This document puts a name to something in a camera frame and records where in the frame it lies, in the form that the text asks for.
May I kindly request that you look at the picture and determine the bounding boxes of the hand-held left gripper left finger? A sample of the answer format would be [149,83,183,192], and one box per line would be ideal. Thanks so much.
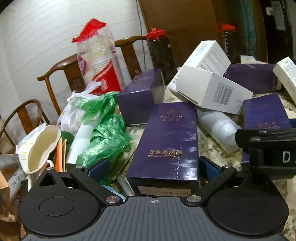
[27,159,122,207]

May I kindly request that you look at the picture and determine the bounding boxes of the round-back wooden chair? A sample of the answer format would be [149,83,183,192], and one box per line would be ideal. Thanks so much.
[0,99,51,154]

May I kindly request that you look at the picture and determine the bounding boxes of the tall purple cosmetic box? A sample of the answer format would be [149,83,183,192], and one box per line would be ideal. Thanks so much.
[126,102,200,198]

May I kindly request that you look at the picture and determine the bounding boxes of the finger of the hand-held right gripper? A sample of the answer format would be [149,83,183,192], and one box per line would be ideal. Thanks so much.
[234,128,296,149]

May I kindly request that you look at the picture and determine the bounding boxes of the white printed box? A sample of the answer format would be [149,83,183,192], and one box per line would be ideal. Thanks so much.
[182,40,232,76]

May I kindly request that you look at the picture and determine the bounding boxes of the green plastic bag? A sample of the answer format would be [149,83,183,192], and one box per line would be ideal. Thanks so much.
[71,91,135,184]

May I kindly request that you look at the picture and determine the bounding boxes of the orange paper card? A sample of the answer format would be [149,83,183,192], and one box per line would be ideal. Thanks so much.
[54,138,68,172]

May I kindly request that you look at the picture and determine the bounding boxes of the large purple patterned box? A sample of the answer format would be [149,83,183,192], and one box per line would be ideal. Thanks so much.
[225,63,278,95]

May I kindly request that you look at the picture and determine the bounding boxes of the crumpled cream paper cup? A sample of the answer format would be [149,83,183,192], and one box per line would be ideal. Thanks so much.
[16,125,61,175]

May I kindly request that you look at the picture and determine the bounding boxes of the white barcode box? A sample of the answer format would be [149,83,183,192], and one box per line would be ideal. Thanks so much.
[167,65,254,115]

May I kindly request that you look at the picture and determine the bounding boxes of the white plastic bottle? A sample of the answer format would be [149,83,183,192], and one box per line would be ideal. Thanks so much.
[196,109,242,153]

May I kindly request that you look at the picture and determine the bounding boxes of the brown wooden wardrobe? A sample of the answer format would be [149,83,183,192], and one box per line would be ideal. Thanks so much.
[138,0,296,68]

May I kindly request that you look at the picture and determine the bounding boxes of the brown paper bag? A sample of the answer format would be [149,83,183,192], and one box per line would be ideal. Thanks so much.
[0,152,29,241]

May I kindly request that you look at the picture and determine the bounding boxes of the tall white text box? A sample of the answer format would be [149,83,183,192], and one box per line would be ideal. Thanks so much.
[273,57,296,105]

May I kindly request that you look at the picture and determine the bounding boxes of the small cream box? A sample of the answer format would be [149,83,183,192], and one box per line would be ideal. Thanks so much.
[240,55,258,65]

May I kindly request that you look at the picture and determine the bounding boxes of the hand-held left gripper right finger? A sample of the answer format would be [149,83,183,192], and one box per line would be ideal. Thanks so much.
[184,156,282,206]

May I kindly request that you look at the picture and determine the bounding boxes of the white plastic tube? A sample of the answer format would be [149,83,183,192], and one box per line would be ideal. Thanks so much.
[67,124,93,165]

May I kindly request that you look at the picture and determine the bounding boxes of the bag of paper cups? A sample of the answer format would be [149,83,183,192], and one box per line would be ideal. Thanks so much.
[71,18,125,96]

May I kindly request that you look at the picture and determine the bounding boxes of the white plastic bag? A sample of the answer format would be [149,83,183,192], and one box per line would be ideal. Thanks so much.
[56,81,102,133]

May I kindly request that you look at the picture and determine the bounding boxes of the dark bottle red cap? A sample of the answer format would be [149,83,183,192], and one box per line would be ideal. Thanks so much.
[216,23,242,65]
[146,27,178,80]

